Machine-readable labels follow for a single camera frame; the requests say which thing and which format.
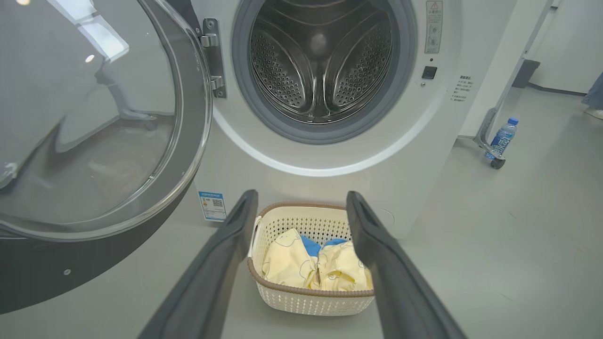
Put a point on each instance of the round black glass washer door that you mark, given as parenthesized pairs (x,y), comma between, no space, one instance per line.
(94,141)

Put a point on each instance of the dark grey waste bin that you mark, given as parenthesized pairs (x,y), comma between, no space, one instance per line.
(525,73)

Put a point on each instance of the black door lock socket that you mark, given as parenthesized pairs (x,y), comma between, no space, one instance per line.
(429,72)

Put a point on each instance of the white front-load washing machine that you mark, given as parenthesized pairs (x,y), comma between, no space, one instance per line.
(447,28)

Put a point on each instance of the cream perforated basket brown rim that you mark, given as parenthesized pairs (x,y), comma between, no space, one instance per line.
(311,303)

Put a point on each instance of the metal frame with caster wheel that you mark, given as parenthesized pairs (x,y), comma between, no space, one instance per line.
(487,127)

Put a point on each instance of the grey warning sticker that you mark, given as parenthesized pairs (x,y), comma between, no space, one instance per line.
(434,26)

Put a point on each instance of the blue energy label sticker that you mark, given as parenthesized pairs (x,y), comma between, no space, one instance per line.
(212,206)

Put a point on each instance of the person leg in jeans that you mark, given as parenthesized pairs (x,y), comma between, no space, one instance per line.
(594,94)

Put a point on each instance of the metal washer door hinge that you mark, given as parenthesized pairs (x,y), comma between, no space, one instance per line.
(214,56)

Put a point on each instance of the clear bottle blue label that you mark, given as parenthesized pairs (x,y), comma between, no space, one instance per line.
(501,139)

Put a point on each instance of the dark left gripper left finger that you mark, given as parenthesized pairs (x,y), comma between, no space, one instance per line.
(212,273)

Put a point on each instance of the cream garment blue cuffs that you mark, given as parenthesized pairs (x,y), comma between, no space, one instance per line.
(339,270)

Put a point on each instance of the cream garment blue line print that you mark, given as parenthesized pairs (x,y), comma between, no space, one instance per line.
(287,263)

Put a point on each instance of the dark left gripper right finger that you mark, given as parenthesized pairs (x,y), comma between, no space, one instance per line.
(395,282)

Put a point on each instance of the black text instruction label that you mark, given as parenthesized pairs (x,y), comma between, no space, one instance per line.
(460,88)

